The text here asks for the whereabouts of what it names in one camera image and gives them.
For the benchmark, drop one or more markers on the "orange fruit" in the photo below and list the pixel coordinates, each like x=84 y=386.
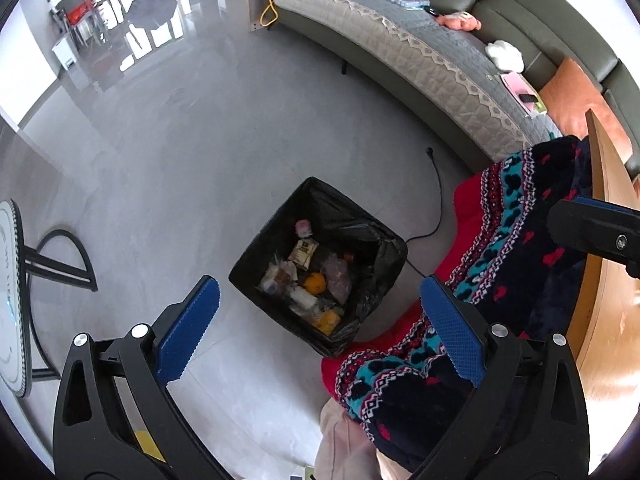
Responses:
x=315 y=283

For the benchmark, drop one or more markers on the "small pink wrapper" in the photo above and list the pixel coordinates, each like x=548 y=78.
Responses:
x=303 y=227

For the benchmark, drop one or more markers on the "round side table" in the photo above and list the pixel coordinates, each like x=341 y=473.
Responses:
x=12 y=310

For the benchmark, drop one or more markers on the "beige cloth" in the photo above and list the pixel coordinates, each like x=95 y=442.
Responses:
x=345 y=440

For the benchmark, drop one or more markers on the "dark green leather sofa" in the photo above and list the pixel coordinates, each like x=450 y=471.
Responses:
x=525 y=5

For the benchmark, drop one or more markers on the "orange cushion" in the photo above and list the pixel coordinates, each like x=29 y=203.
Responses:
x=575 y=90

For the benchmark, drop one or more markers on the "clear crumpled wrapper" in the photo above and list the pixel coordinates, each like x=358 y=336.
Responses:
x=277 y=277

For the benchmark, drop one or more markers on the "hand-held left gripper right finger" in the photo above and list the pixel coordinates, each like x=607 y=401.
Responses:
x=452 y=330

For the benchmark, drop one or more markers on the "black phone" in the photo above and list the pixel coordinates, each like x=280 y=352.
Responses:
x=527 y=97

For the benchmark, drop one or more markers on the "plant stand table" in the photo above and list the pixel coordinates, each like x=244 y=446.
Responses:
x=75 y=7

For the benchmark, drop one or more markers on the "open grey umbrella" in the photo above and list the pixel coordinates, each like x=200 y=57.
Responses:
x=152 y=9

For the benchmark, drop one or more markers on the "clear plastic bag with tissue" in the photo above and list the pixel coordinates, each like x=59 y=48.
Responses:
x=302 y=300

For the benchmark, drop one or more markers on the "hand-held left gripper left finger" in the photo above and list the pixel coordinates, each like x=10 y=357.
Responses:
x=185 y=330

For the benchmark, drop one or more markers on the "brown snack packet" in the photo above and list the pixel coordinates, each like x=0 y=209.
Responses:
x=304 y=252

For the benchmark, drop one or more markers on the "pink plastic bag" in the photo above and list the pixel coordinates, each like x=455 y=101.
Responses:
x=336 y=277

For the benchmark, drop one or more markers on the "pink plush toy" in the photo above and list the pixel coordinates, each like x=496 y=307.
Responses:
x=460 y=21

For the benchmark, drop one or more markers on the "pink book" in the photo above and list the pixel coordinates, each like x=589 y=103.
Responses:
x=515 y=84

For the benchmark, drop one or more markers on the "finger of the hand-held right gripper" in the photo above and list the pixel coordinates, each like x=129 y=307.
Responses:
x=590 y=227

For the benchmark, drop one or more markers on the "patterned fleece blanket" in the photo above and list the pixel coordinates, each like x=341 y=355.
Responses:
x=520 y=270

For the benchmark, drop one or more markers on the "bin with black liner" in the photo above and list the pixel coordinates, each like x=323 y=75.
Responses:
x=350 y=232

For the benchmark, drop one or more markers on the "white storage box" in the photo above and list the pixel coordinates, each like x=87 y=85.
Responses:
x=66 y=52

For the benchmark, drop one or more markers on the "grey quilted sofa cover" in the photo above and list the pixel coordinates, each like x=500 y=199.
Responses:
x=400 y=55

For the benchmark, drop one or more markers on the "white crumpled cloth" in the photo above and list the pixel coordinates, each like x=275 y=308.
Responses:
x=505 y=55

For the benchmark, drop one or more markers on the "yellow packet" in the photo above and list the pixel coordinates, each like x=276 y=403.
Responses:
x=328 y=322

